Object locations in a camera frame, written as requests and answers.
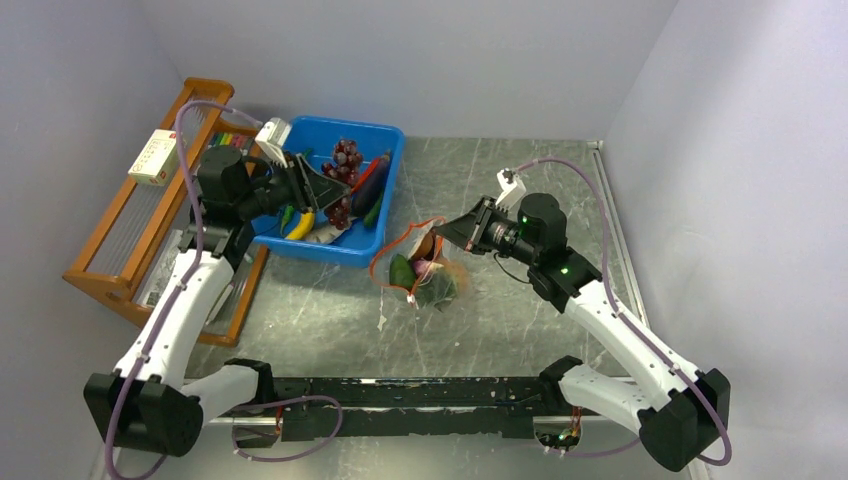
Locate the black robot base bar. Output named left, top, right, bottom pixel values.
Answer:
left=216, top=356, right=582, bottom=441

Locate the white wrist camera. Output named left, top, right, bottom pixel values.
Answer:
left=254, top=117, right=292, bottom=168
left=495, top=168, right=526, bottom=212

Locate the clear packaged item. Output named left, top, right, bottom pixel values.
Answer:
left=134, top=229, right=183, bottom=309

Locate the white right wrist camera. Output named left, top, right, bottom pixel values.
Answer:
left=495, top=168, right=526, bottom=212

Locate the orange toy pineapple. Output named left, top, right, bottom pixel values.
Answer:
left=416, top=261, right=470, bottom=311

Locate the green toy lime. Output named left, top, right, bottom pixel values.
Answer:
left=389, top=254, right=418, bottom=291

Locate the dark toy grape bunch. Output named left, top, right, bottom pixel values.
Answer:
left=321, top=139, right=364, bottom=230

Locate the white cardboard box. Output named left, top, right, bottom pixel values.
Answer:
left=127, top=129, right=179, bottom=187

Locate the wooden shelf rack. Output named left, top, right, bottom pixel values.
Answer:
left=63, top=77, right=270, bottom=348

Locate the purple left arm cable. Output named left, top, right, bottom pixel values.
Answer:
left=103, top=100, right=344, bottom=480

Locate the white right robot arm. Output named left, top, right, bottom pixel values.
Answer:
left=434, top=193, right=731, bottom=472

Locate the silver toy fish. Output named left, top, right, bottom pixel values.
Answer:
left=303, top=223, right=353, bottom=245

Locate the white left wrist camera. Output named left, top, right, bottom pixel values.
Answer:
left=254, top=117, right=292, bottom=168

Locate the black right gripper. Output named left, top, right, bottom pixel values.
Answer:
left=435, top=195, right=539, bottom=267

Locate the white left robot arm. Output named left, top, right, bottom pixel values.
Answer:
left=83, top=147, right=350, bottom=457

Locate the green toy pepper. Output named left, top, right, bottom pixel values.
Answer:
left=362, top=195, right=383, bottom=230

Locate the orange toy carrot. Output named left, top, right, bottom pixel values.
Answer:
left=352, top=157, right=382, bottom=193

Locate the long green toy bean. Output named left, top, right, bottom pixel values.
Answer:
left=279, top=205, right=297, bottom=236

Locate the blue plastic bin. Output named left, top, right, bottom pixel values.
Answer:
left=253, top=115, right=406, bottom=268

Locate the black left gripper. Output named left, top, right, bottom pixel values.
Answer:
left=236, top=150, right=350, bottom=220

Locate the yellow toy banana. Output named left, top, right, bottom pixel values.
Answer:
left=285, top=212, right=315, bottom=241

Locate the clear zip top bag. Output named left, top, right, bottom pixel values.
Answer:
left=368, top=216, right=471, bottom=312

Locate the coloured marker set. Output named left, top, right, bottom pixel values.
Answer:
left=207, top=132, right=253, bottom=154

